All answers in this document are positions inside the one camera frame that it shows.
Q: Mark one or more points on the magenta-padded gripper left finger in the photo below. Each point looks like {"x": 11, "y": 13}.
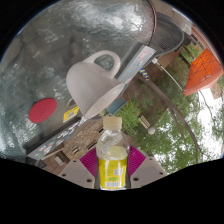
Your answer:
{"x": 89, "y": 163}

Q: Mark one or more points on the white ceramic mug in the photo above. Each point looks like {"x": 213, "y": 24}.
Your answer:
{"x": 90, "y": 86}

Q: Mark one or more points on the orange canopy tent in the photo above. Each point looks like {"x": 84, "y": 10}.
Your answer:
{"x": 203, "y": 73}

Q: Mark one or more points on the flat round red coaster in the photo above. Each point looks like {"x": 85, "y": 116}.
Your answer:
{"x": 42, "y": 110}

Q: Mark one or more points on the small yellow card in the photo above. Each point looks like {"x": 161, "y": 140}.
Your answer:
{"x": 71, "y": 114}

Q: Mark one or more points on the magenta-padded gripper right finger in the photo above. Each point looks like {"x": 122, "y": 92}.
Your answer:
{"x": 136, "y": 161}

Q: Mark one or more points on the tall leaning tree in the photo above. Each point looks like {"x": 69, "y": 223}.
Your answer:
{"x": 166, "y": 103}

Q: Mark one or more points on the blue and yellow striped cone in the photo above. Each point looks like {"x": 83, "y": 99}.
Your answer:
{"x": 144, "y": 73}

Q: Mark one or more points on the clear bottle with yellow label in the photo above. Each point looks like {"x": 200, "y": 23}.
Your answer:
{"x": 112, "y": 170}

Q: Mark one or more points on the lamp post with white globe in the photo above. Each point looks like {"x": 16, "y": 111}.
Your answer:
{"x": 146, "y": 126}

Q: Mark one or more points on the black laptop with stickers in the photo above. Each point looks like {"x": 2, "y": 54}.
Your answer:
{"x": 50, "y": 143}

